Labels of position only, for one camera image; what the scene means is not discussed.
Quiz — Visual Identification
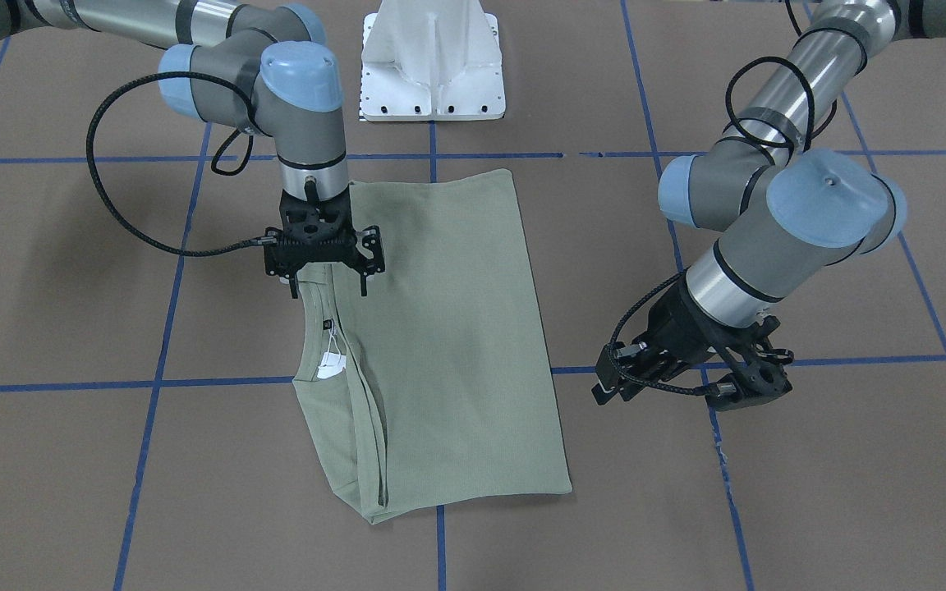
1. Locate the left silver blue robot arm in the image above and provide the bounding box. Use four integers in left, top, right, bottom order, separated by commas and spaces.
592, 1, 946, 411

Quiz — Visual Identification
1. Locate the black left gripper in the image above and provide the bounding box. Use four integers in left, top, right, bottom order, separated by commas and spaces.
590, 284, 737, 406

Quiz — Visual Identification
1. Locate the white neck label tag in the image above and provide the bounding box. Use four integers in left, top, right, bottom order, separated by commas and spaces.
315, 350, 347, 379

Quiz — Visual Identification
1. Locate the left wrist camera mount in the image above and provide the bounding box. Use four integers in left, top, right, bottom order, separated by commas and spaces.
706, 315, 793, 412

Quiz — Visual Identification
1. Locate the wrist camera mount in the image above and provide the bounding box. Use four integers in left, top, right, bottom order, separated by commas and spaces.
263, 202, 364, 277
706, 315, 793, 412

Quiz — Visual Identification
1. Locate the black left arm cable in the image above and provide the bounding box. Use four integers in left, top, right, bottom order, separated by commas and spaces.
723, 0, 848, 153

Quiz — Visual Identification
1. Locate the white central pedestal column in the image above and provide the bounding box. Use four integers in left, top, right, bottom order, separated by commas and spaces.
358, 1, 507, 122

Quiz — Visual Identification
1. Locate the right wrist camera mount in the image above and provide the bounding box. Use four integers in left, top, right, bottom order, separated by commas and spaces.
263, 202, 364, 277

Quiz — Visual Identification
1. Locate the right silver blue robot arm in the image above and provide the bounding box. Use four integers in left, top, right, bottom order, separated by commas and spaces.
0, 1, 386, 292

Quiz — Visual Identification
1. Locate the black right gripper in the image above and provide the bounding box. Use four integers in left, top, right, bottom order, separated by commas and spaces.
265, 187, 383, 300

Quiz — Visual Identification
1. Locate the olive green long-sleeve shirt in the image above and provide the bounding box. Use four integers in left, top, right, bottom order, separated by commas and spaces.
293, 169, 573, 525

